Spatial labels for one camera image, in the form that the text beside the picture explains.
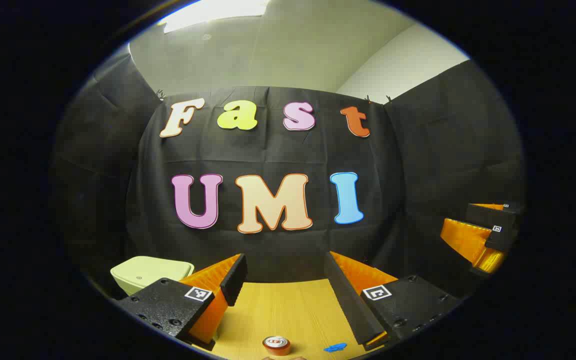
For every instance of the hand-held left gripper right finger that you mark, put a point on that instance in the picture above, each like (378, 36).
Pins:
(348, 305)

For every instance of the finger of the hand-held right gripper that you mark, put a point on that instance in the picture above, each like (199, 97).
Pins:
(465, 240)
(488, 215)

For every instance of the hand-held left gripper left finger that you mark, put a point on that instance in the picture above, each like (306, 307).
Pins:
(235, 280)

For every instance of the red pop can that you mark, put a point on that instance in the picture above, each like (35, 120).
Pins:
(276, 345)

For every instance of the light green garbage bin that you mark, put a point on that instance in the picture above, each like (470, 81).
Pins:
(148, 272)

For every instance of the black backdrop cloth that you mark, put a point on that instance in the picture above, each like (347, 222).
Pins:
(278, 250)

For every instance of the ceiling light panel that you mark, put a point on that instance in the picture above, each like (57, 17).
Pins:
(213, 12)

